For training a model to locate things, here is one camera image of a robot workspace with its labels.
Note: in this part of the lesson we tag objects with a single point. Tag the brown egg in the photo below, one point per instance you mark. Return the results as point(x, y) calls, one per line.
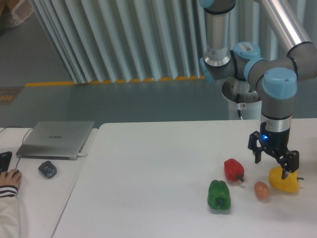
point(261, 190)

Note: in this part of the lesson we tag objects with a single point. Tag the white folding partition screen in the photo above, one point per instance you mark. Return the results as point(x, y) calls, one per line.
point(140, 39)

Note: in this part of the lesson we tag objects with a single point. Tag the yellow bell pepper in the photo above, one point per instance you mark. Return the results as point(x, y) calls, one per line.
point(289, 184)

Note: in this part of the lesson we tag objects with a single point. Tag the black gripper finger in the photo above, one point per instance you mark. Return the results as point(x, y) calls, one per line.
point(289, 162)
point(252, 145)

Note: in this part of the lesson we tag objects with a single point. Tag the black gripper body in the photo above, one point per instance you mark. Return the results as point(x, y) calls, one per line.
point(273, 143)

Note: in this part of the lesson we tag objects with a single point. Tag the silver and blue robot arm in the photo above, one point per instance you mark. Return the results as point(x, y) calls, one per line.
point(275, 81)

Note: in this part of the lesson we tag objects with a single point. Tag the red bell pepper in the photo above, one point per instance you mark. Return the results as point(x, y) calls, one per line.
point(233, 170)

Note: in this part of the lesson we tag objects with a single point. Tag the silver closed laptop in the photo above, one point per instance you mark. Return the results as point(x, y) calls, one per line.
point(56, 140)

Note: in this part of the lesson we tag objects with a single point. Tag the green bell pepper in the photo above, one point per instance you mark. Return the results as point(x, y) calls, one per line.
point(219, 195)

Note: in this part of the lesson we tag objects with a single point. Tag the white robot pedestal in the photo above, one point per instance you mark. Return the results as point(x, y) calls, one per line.
point(243, 102)

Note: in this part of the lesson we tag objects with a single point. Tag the black keyboard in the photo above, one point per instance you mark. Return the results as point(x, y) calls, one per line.
point(5, 159)

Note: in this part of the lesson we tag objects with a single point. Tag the white laptop cable plug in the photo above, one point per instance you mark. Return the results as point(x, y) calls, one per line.
point(81, 155)

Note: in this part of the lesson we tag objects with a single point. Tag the white sleeved forearm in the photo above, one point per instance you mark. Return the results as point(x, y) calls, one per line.
point(9, 212)

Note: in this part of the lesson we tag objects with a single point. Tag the person's hand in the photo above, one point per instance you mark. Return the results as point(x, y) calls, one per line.
point(11, 178)

